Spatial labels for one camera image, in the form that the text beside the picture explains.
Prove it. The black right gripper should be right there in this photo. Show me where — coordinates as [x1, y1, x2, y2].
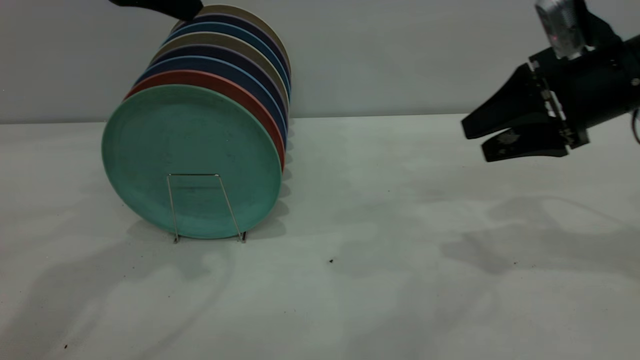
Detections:
[461, 34, 640, 163]

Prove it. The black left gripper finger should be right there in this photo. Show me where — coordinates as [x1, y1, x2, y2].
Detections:
[108, 0, 204, 22]

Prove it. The green plastic plate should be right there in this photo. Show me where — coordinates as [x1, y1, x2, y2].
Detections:
[101, 84, 283, 240]

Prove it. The beige plastic plate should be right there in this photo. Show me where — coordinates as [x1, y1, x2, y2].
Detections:
[172, 4, 291, 66]
[150, 31, 291, 103]

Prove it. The teal blue plastic plate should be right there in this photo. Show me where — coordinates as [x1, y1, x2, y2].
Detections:
[162, 21, 291, 93]

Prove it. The dark purple plastic plate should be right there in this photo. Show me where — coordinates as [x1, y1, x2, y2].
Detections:
[149, 44, 290, 118]
[172, 13, 291, 76]

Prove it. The dark blue plastic plate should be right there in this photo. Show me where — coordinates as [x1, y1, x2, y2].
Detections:
[134, 55, 289, 149]

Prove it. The pink plastic plate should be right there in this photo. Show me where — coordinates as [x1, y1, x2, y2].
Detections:
[124, 70, 287, 172]

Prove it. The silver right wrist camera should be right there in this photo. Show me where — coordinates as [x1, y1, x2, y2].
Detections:
[534, 0, 626, 60]

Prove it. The metal wire plate rack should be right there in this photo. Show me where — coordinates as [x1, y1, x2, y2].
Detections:
[166, 173, 248, 244]

